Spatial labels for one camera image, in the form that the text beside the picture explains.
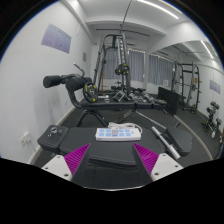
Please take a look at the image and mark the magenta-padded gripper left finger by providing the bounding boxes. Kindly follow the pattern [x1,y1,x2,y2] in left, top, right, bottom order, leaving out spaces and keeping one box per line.
[41,143,92,184]

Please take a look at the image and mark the black padded gym bench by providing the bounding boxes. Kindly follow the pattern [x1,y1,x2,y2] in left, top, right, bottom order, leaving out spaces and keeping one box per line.
[37,123,194,190]

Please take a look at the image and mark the silver bench adjustment knob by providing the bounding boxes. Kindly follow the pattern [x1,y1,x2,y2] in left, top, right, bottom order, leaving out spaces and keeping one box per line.
[47,127,64,138]

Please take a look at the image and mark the black squat rack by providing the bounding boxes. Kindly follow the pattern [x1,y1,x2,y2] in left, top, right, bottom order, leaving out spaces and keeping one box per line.
[171,61,201,114]

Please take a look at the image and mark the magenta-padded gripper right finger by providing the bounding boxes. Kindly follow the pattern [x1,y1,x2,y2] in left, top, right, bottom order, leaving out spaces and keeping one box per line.
[131,142,184,185]

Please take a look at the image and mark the chrome dumbbells group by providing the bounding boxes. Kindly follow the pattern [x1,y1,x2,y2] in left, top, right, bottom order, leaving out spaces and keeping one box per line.
[113,89,156,104]

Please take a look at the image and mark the small purple wall poster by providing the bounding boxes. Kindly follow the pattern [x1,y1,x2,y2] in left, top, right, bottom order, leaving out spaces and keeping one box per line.
[209,79,222,95]

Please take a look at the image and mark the silver barbell bar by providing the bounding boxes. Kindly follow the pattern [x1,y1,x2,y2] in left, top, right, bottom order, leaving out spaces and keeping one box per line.
[150,125,181,160]

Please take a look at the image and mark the black bench with roller pads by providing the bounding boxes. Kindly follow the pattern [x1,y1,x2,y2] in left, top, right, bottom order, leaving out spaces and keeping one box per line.
[42,63,168,128]

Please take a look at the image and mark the black weight plate yellow marks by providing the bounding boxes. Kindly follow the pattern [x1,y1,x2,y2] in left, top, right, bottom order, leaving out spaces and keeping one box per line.
[82,81,99,103]
[114,63,130,76]

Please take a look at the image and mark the black exercise machine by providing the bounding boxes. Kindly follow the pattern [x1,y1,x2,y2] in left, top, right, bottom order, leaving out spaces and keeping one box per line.
[201,101,223,138]

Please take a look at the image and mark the black cable rack machine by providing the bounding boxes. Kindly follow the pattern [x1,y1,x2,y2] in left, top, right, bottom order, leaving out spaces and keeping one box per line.
[92,32,133,98]

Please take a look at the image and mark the white power strip blue sockets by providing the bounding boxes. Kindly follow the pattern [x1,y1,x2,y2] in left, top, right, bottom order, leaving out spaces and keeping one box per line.
[95,127,142,142]

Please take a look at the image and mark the white wall socket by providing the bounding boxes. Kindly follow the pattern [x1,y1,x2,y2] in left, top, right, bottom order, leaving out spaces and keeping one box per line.
[18,131,33,146]

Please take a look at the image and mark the grey window curtain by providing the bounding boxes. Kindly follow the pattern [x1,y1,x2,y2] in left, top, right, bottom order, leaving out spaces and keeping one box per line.
[147,53,175,86]
[103,49,146,83]

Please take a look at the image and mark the white power strip cable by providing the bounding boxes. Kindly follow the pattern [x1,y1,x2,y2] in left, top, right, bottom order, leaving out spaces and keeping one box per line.
[107,121,143,135]

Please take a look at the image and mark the white ceiling light strip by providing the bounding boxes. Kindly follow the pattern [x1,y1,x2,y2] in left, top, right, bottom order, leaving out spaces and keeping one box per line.
[200,40,214,60]
[136,0,180,20]

